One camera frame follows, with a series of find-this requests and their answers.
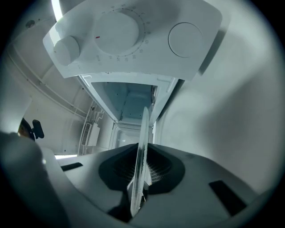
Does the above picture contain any round white microwave button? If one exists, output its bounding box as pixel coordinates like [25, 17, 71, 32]
[168, 22, 204, 58]

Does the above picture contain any small white microwave knob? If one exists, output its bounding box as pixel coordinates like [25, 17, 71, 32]
[53, 35, 81, 67]

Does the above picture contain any long ceiling light strip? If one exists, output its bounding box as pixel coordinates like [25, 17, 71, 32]
[51, 0, 63, 23]

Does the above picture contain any white microwave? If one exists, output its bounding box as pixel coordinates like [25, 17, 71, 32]
[42, 0, 224, 156]

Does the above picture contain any white vent grille unit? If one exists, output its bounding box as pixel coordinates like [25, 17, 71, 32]
[79, 122, 100, 147]

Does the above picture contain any black chair armrest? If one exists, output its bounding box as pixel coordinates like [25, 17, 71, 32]
[32, 119, 45, 139]

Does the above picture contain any large white microwave dial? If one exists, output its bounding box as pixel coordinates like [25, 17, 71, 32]
[93, 12, 140, 55]

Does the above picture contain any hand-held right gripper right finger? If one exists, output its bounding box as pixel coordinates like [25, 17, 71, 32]
[133, 143, 261, 228]

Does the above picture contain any clear glass turntable plate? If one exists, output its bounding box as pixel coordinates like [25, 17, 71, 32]
[126, 106, 150, 218]

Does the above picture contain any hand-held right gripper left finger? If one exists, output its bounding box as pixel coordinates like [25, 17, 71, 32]
[54, 143, 140, 228]

